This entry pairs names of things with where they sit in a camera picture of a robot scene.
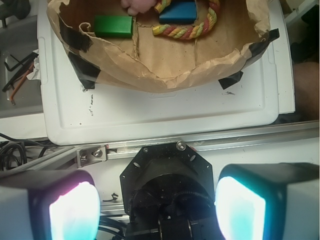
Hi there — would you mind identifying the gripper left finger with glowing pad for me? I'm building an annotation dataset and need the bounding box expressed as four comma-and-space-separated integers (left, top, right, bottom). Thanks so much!
0, 170, 101, 240

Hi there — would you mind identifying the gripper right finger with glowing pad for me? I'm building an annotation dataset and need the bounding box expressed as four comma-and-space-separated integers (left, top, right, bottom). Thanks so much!
215, 162, 320, 240

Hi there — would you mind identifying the green rectangular block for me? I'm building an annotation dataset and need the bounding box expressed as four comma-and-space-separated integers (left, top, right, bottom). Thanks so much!
93, 15, 133, 38

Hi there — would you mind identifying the blue rectangular block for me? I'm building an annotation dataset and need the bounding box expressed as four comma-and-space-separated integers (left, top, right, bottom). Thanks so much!
159, 1, 197, 25

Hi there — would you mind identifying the crumpled white paper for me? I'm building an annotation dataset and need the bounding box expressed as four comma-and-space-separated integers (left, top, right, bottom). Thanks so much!
26, 56, 41, 81

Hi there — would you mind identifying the brown paper bag tray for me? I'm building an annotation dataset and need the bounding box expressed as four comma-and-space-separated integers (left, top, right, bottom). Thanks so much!
47, 0, 279, 93

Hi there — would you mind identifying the pink plush toy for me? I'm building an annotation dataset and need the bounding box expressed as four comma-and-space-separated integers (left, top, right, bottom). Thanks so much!
120, 0, 158, 16

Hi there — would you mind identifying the aluminium extrusion rail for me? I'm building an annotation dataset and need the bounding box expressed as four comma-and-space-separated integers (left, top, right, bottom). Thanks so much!
0, 120, 320, 171

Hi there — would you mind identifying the black cable bundle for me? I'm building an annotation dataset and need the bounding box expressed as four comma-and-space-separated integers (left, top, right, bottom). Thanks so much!
0, 132, 51, 172

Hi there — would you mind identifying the orange handled tool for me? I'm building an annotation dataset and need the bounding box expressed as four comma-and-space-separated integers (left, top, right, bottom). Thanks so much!
9, 63, 34, 106

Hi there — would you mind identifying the multicolour twisted rope toy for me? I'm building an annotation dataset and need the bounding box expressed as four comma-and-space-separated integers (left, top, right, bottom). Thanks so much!
152, 0, 221, 40

